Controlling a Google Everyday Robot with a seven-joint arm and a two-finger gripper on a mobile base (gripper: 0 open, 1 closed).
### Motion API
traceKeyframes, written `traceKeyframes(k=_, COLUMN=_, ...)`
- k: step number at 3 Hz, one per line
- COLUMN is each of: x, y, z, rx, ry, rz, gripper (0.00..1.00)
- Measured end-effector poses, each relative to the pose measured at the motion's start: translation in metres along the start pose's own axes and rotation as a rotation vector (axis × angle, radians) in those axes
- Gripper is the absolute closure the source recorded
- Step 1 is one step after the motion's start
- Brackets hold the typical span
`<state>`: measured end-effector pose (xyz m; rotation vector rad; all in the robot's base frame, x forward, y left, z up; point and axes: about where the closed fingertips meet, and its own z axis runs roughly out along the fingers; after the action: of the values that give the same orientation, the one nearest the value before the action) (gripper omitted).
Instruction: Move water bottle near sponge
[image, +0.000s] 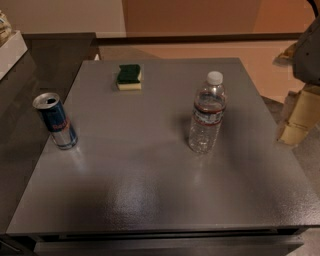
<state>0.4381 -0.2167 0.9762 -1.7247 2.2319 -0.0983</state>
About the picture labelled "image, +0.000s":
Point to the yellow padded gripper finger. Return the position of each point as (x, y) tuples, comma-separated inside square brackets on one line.
[(285, 58), (300, 114)]

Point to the grey robot gripper body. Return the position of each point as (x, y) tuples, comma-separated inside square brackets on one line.
[(309, 58)]

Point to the clear plastic water bottle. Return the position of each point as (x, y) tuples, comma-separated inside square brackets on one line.
[(210, 102)]

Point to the green and yellow sponge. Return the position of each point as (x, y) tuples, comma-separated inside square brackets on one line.
[(129, 77)]

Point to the dark side counter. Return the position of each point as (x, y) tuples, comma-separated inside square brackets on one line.
[(50, 64)]

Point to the blue silver energy drink can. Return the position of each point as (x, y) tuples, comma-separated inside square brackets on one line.
[(57, 122)]

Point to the white box on counter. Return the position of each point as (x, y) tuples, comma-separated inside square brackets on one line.
[(11, 52)]

